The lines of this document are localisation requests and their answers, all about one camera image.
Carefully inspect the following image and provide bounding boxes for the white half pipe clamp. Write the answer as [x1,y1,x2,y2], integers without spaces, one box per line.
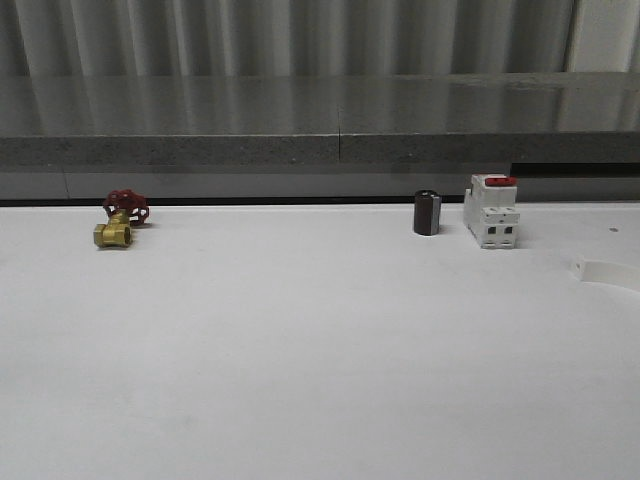
[570,256,640,292]

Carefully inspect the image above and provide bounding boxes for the dark brown cylindrical capacitor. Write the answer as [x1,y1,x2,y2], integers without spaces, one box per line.
[413,190,442,236]

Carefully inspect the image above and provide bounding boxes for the grey stone counter ledge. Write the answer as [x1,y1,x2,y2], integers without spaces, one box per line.
[1,73,639,174]

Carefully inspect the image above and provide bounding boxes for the brass valve red handwheel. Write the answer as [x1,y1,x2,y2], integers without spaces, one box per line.
[93,189,150,248]

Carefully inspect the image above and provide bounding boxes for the white circuit breaker red switch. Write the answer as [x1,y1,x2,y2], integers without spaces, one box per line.
[463,174,520,249]

